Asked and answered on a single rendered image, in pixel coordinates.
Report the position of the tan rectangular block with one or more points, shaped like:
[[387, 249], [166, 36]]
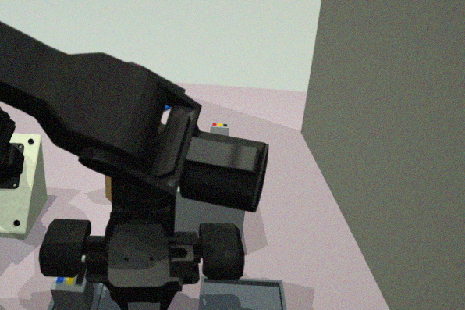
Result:
[[108, 190]]

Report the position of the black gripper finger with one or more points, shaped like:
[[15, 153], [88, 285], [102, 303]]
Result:
[[165, 304], [103, 279]]

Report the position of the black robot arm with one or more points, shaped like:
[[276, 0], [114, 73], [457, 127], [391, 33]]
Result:
[[109, 113]]

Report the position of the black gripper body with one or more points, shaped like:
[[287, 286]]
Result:
[[68, 240]]

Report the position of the grey flat panel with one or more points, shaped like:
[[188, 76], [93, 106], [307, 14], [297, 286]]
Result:
[[384, 119]]

